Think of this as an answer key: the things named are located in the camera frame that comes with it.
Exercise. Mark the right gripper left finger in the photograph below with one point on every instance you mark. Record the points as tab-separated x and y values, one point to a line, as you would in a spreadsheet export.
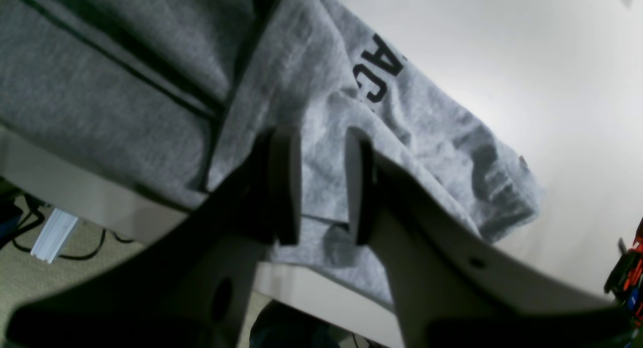
191	288

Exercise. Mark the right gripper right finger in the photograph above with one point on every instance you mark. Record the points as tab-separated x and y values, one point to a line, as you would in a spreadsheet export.
451	289

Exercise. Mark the grey T-shirt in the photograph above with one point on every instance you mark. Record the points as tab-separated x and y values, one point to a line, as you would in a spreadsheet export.
168	96

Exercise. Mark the white aluminium bar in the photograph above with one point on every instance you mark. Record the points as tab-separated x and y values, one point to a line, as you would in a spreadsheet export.
53	236

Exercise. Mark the red blue black parts pile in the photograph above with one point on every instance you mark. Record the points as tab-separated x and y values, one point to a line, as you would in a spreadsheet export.
625	280

